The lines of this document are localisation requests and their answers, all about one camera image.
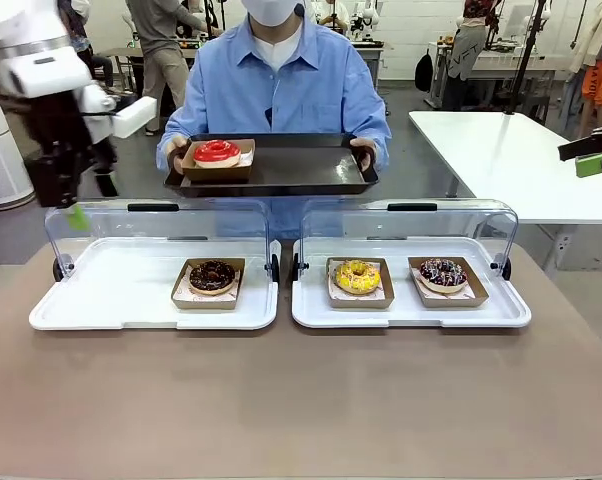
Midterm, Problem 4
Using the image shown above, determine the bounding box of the black hanging bag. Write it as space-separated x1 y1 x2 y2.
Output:
414 49 435 94

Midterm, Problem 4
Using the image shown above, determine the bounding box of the bystander in light shirt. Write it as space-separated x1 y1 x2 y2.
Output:
308 0 353 32

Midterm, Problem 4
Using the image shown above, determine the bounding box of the black serving tray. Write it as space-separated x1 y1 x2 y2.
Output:
162 131 380 199

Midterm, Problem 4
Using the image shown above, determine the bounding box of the white face mask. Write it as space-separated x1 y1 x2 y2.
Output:
240 0 303 28

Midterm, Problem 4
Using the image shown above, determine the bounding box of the person's right hand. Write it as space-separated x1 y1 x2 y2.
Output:
162 135 193 174

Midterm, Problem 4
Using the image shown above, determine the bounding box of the bystander in grey shirt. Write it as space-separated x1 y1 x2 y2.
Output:
125 0 223 137

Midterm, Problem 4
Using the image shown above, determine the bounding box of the white cylindrical appliance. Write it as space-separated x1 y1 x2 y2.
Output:
0 94 37 207

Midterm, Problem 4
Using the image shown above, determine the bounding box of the chocolate glazed donut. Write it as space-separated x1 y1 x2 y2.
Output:
187 259 238 298

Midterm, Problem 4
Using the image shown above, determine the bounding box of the black stand pole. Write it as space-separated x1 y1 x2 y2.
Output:
502 0 553 117

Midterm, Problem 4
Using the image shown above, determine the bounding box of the sprinkled chocolate donut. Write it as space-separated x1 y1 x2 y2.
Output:
406 255 491 309

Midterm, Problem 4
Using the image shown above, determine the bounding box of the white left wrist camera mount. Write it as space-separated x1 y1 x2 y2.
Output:
78 81 159 145

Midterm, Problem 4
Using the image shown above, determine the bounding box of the yellow sprinkled donut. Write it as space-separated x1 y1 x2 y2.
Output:
334 259 383 296

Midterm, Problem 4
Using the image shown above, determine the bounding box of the dark donut with pastel sprinkles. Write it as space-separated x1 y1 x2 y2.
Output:
418 257 469 294

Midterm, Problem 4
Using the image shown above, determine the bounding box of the white display tray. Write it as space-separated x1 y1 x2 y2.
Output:
290 236 533 331
29 236 281 333

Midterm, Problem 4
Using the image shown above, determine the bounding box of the person's left hand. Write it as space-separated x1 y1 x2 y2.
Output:
349 136 380 174

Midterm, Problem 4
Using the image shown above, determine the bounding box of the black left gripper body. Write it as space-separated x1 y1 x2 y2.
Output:
22 91 96 209

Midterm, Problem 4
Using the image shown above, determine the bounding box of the mannequin with orange shorts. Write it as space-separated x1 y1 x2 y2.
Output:
567 0 602 141

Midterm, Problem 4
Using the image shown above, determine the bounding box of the bystander in patterned blue shirt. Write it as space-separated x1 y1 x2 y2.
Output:
55 0 120 199

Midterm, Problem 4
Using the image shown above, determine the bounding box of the person's right forearm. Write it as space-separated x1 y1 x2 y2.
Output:
155 102 205 151

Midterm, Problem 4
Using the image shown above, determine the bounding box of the yellow glazed donut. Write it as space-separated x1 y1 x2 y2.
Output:
326 256 396 311

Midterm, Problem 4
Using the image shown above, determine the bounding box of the person's left forearm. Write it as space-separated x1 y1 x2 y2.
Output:
353 102 393 151

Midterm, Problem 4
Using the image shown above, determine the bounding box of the clear display lid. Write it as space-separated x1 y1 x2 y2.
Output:
299 198 520 282
43 198 273 282

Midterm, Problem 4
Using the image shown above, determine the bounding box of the red glazed donut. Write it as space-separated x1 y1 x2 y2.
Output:
181 138 257 183
192 139 243 169

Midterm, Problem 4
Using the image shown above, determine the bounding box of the person in blue shirt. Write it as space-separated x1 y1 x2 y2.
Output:
155 0 393 240

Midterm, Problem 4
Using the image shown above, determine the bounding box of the white background workbench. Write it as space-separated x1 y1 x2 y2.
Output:
427 40 573 110

